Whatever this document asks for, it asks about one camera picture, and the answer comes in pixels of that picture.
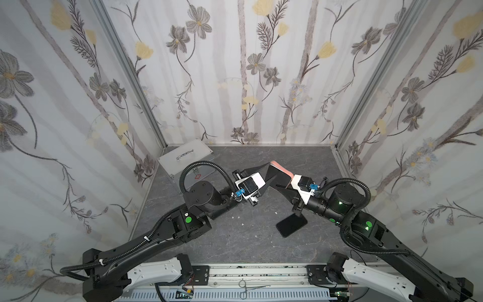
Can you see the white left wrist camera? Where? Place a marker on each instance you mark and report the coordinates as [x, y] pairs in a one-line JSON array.
[[249, 187]]

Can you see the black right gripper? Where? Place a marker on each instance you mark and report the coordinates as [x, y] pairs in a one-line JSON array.
[[290, 192]]

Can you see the silver aluminium case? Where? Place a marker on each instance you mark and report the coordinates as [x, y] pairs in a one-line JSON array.
[[174, 162]]

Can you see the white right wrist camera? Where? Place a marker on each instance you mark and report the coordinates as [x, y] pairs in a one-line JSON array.
[[305, 186]]

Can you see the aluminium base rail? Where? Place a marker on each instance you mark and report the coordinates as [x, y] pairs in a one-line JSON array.
[[218, 275]]

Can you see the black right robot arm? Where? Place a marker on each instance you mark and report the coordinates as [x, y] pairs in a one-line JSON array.
[[341, 201]]

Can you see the black phone lying right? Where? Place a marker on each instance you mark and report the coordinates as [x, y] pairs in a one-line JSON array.
[[291, 224]]

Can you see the white slotted cable duct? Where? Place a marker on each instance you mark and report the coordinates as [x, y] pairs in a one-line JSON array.
[[239, 294]]

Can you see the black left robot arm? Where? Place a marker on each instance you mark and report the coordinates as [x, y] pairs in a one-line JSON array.
[[106, 274]]

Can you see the steel forceps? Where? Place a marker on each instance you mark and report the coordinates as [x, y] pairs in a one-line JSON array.
[[245, 289]]

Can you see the black phone with silver edge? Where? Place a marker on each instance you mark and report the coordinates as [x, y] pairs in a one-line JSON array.
[[275, 177]]

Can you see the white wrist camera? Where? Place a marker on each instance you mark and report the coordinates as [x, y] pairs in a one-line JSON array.
[[249, 187], [305, 186]]

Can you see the pink phone case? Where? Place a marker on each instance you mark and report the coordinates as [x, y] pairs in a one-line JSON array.
[[282, 169]]

